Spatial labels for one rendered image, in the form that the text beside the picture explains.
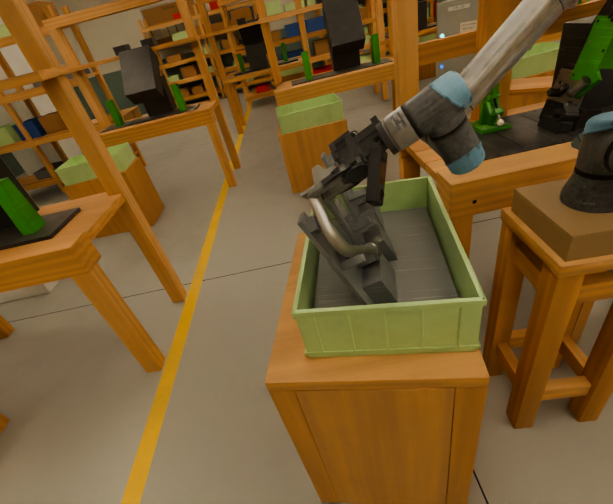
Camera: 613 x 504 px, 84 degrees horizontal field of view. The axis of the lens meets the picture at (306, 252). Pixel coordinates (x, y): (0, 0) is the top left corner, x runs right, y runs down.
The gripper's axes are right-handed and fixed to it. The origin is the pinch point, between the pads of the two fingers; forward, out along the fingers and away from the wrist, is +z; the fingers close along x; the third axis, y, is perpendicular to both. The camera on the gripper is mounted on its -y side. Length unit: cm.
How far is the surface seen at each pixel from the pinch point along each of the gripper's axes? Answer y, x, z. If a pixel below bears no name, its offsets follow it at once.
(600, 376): -73, -88, -32
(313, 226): -5.9, 1.4, 3.1
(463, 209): -2, -73, -23
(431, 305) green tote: -31.1, -9.7, -9.6
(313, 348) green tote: -29.4, -9.0, 21.3
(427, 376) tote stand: -44.9, -15.8, -0.1
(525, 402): -74, -86, -7
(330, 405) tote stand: -44, -14, 26
